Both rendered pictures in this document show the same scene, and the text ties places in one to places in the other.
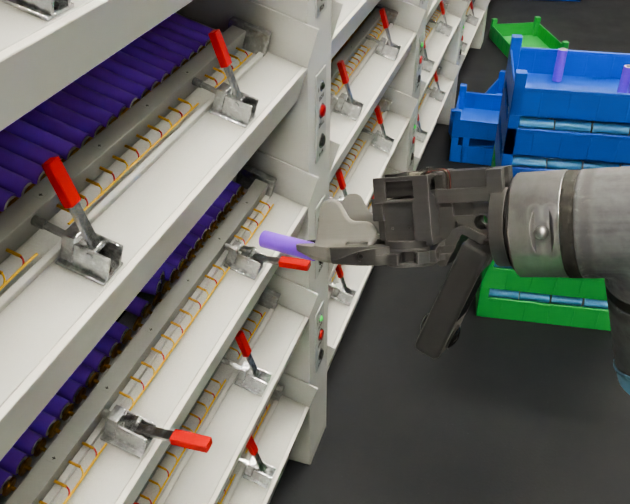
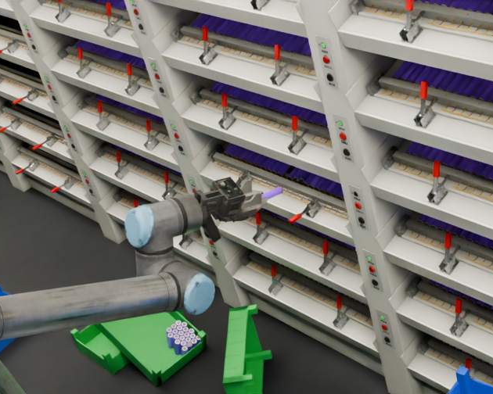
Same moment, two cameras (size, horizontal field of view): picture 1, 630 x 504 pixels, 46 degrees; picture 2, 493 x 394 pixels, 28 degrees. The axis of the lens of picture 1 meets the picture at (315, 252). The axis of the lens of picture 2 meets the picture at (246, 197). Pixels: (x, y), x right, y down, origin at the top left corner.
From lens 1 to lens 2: 2.63 m
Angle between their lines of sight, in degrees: 96
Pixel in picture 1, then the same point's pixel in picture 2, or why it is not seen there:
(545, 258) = not seen: hidden behind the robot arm
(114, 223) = (242, 126)
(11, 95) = (193, 69)
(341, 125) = (433, 261)
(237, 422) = (309, 263)
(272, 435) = (363, 331)
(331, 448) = not seen: outside the picture
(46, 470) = (232, 162)
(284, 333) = (356, 284)
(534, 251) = not seen: hidden behind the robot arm
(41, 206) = (238, 105)
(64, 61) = (205, 73)
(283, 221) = (342, 227)
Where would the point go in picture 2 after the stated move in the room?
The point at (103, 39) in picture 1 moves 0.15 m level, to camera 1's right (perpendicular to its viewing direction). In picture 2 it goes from (217, 77) to (186, 108)
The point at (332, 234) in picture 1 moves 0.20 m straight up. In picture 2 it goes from (245, 189) to (224, 120)
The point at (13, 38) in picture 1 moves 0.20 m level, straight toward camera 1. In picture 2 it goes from (194, 61) to (121, 73)
